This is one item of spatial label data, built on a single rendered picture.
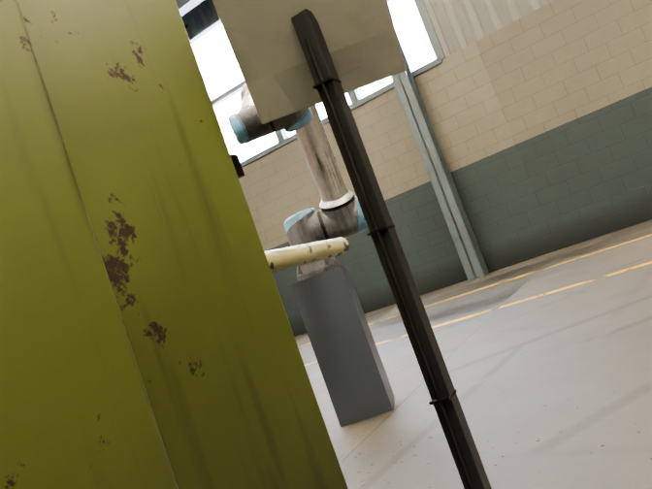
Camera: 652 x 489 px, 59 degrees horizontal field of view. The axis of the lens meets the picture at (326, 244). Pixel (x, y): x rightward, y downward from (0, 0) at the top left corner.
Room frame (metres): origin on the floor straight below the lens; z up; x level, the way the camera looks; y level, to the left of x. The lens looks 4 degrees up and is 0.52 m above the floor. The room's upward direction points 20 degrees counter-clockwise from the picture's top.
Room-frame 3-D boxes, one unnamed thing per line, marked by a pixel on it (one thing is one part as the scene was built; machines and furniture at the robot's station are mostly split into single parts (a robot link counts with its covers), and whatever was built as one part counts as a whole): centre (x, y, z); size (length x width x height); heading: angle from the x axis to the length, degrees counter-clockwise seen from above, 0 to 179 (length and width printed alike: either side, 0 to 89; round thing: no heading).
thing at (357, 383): (2.44, 0.07, 0.30); 0.22 x 0.22 x 0.60; 82
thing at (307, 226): (2.44, 0.06, 0.79); 0.17 x 0.15 x 0.18; 86
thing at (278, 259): (1.28, 0.06, 0.62); 0.44 x 0.05 x 0.05; 153
